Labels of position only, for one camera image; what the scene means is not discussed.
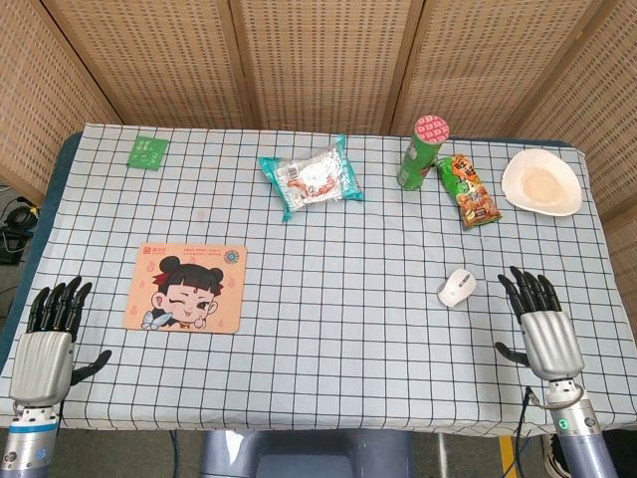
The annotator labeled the woven bamboo folding screen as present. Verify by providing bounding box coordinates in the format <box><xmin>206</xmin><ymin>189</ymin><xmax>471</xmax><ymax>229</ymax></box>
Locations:
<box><xmin>0</xmin><ymin>0</ymin><xmax>637</xmax><ymax>350</ymax></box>

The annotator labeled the green orange snack bag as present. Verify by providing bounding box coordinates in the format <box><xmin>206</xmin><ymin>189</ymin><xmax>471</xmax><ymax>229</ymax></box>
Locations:
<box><xmin>435</xmin><ymin>152</ymin><xmax>503</xmax><ymax>231</ymax></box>

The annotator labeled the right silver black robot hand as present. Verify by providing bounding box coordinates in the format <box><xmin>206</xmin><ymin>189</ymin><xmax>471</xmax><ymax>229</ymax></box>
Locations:
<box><xmin>494</xmin><ymin>266</ymin><xmax>586</xmax><ymax>383</ymax></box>

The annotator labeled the black cable bundle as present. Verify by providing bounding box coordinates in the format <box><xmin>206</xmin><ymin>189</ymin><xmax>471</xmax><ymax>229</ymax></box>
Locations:
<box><xmin>0</xmin><ymin>193</ymin><xmax>39</xmax><ymax>268</ymax></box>

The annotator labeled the green chip can pink lid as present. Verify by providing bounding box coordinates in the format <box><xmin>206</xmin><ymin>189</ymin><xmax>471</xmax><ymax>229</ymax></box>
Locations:
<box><xmin>396</xmin><ymin>115</ymin><xmax>452</xmax><ymax>192</ymax></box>

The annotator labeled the teal clear snack bag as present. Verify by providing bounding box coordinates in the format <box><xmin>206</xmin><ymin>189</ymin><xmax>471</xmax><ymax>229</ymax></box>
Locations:
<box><xmin>257</xmin><ymin>133</ymin><xmax>365</xmax><ymax>224</ymax></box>

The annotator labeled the grey blue plastic stool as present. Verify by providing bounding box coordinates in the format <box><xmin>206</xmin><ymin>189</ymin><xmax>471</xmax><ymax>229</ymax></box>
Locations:
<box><xmin>198</xmin><ymin>430</ymin><xmax>414</xmax><ymax>478</ymax></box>

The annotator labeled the black cable with metal conduit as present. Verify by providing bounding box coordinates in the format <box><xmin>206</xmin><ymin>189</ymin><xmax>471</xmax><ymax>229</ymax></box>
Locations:
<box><xmin>514</xmin><ymin>385</ymin><xmax>584</xmax><ymax>478</ymax></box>

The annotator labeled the white shallow bowl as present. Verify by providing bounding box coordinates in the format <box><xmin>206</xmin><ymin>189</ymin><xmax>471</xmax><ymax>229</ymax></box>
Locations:
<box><xmin>501</xmin><ymin>148</ymin><xmax>583</xmax><ymax>216</ymax></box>

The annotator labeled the white computer mouse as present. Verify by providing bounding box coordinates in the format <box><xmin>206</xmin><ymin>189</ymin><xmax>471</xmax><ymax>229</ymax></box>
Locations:
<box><xmin>437</xmin><ymin>267</ymin><xmax>477</xmax><ymax>308</ymax></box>

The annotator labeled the light blue checkered tablecloth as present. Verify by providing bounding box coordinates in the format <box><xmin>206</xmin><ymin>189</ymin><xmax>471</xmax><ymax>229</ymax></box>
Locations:
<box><xmin>0</xmin><ymin>122</ymin><xmax>637</xmax><ymax>439</ymax></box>

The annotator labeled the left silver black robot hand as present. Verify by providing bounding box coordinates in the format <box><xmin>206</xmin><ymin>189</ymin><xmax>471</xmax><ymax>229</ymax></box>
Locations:
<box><xmin>8</xmin><ymin>276</ymin><xmax>113</xmax><ymax>408</ymax></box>

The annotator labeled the orange cartoon girl mouse pad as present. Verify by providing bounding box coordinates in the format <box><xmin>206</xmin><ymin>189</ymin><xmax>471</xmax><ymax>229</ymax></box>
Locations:
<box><xmin>122</xmin><ymin>243</ymin><xmax>249</xmax><ymax>334</ymax></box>

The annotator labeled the flat green packet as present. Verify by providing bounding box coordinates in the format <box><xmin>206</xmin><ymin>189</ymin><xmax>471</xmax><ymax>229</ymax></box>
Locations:
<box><xmin>126</xmin><ymin>132</ymin><xmax>169</xmax><ymax>170</ymax></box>

